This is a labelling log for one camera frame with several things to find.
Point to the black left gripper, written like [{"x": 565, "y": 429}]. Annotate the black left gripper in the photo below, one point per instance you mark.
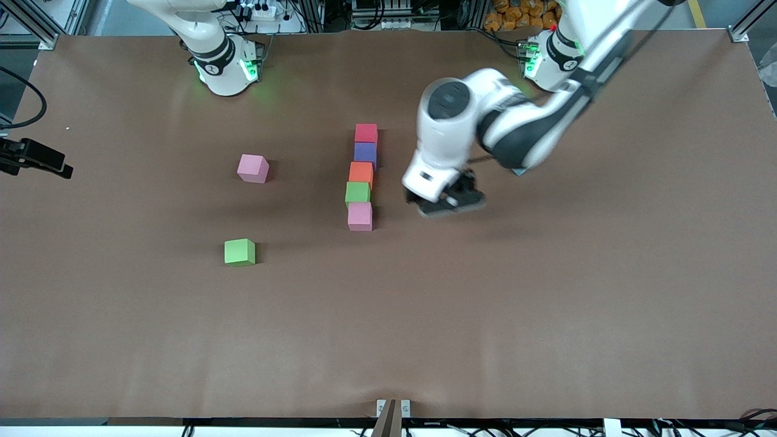
[{"x": 468, "y": 184}]

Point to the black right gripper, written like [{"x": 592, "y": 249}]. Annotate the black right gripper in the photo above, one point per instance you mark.
[{"x": 31, "y": 155}]

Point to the orange foam cube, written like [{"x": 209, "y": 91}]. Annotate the orange foam cube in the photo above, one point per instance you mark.
[{"x": 361, "y": 173}]

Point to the purple foam cube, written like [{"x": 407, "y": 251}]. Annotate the purple foam cube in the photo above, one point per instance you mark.
[{"x": 365, "y": 153}]

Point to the green foam cube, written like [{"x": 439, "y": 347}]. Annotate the green foam cube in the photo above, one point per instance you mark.
[
  {"x": 357, "y": 193},
  {"x": 240, "y": 253}
]

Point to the pink foam cube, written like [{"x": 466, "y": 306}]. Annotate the pink foam cube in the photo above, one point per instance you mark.
[
  {"x": 252, "y": 170},
  {"x": 360, "y": 216}
]

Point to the red foam cube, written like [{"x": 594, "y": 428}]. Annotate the red foam cube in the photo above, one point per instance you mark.
[{"x": 366, "y": 133}]

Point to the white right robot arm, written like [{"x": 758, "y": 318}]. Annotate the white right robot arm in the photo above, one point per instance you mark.
[{"x": 221, "y": 67}]

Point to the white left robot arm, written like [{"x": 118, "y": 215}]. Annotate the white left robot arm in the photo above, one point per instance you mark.
[{"x": 449, "y": 139}]

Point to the brown table cover sheet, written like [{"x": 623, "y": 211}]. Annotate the brown table cover sheet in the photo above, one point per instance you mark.
[{"x": 388, "y": 334}]

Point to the bag of orange fruit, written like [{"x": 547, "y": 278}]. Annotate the bag of orange fruit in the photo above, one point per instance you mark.
[{"x": 516, "y": 15}]

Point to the white rack device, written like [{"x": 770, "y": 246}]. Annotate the white rack device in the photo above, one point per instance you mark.
[{"x": 394, "y": 15}]

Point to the white power strip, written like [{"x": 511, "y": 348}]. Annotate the white power strip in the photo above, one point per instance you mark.
[{"x": 261, "y": 11}]

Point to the clear plastic bag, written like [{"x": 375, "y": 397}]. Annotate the clear plastic bag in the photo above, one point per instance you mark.
[{"x": 772, "y": 67}]

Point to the aluminium frame profile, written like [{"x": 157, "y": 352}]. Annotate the aluminium frame profile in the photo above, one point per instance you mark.
[
  {"x": 743, "y": 30},
  {"x": 24, "y": 41}
]

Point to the small metal table bracket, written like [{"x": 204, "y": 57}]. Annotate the small metal table bracket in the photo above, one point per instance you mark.
[{"x": 405, "y": 408}]

